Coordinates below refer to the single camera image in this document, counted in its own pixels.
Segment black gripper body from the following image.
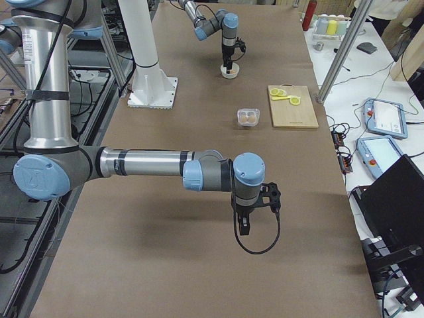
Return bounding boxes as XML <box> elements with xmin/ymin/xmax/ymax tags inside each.
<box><xmin>231</xmin><ymin>190</ymin><xmax>261</xmax><ymax>218</ymax></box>
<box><xmin>221</xmin><ymin>44</ymin><xmax>235</xmax><ymax>68</ymax></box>

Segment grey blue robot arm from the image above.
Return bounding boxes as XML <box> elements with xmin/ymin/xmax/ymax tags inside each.
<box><xmin>178</xmin><ymin>1</ymin><xmax>245</xmax><ymax>75</ymax></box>
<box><xmin>6</xmin><ymin>1</ymin><xmax>269</xmax><ymax>236</ymax></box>

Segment clear plastic egg box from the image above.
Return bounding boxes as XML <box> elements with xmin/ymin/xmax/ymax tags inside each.
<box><xmin>237</xmin><ymin>108</ymin><xmax>260</xmax><ymax>127</ymax></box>

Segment white ceramic bowl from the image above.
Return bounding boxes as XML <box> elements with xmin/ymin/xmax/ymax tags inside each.
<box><xmin>220</xmin><ymin>63</ymin><xmax>240</xmax><ymax>80</ymax></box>

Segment lemon slice upper pair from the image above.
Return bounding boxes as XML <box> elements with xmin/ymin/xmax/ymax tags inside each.
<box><xmin>275</xmin><ymin>89</ymin><xmax>287</xmax><ymax>97</ymax></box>

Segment yellow plastic knife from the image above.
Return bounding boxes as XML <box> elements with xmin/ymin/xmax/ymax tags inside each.
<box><xmin>271</xmin><ymin>95</ymin><xmax>297</xmax><ymax>101</ymax></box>

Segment wooden cutting board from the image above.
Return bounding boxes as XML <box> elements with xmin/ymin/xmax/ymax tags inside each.
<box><xmin>268</xmin><ymin>85</ymin><xmax>319</xmax><ymax>129</ymax></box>

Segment lemon slice single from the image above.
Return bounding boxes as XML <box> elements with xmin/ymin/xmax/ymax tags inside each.
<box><xmin>289</xmin><ymin>95</ymin><xmax>301</xmax><ymax>105</ymax></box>

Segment small metal cup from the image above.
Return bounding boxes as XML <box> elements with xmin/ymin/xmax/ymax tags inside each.
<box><xmin>314</xmin><ymin>42</ymin><xmax>325</xmax><ymax>52</ymax></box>

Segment red bottle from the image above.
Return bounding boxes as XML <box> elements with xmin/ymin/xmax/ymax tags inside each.
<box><xmin>302</xmin><ymin>0</ymin><xmax>317</xmax><ymax>31</ymax></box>

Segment clear tray with cups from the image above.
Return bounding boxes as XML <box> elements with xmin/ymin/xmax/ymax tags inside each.
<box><xmin>312</xmin><ymin>14</ymin><xmax>351</xmax><ymax>41</ymax></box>

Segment black power strip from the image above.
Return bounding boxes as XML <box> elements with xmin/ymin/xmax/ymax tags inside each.
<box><xmin>331</xmin><ymin>130</ymin><xmax>352</xmax><ymax>175</ymax></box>

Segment grey flat pad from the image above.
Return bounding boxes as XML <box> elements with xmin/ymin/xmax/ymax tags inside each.
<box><xmin>356</xmin><ymin>42</ymin><xmax>378</xmax><ymax>54</ymax></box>

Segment blue teach pendant near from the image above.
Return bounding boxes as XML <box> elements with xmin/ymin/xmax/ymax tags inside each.
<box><xmin>357</xmin><ymin>135</ymin><xmax>403</xmax><ymax>179</ymax></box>

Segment blue teach pendant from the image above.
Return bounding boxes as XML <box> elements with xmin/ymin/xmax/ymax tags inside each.
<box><xmin>363</xmin><ymin>98</ymin><xmax>408</xmax><ymax>139</ymax></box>
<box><xmin>357</xmin><ymin>135</ymin><xmax>403</xmax><ymax>179</ymax></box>

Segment blue teach pendant far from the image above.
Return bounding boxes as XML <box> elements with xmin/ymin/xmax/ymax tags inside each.
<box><xmin>363</xmin><ymin>98</ymin><xmax>408</xmax><ymax>139</ymax></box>

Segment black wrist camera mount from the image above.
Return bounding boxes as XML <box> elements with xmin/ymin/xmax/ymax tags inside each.
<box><xmin>260</xmin><ymin>182</ymin><xmax>281</xmax><ymax>214</ymax></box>
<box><xmin>235</xmin><ymin>37</ymin><xmax>246</xmax><ymax>54</ymax></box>

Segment white pedestal column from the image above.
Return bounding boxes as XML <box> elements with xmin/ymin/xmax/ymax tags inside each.
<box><xmin>118</xmin><ymin>0</ymin><xmax>158</xmax><ymax>68</ymax></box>

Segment aluminium frame post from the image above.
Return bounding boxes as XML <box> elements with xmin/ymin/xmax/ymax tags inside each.
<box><xmin>317</xmin><ymin>0</ymin><xmax>373</xmax><ymax>104</ymax></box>

